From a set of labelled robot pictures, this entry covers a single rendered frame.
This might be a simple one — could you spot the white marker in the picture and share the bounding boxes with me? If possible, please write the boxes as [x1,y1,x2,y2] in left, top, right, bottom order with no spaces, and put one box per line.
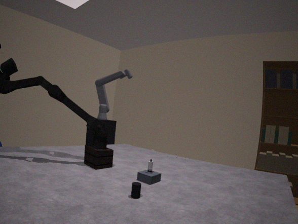
[147,159,153,173]

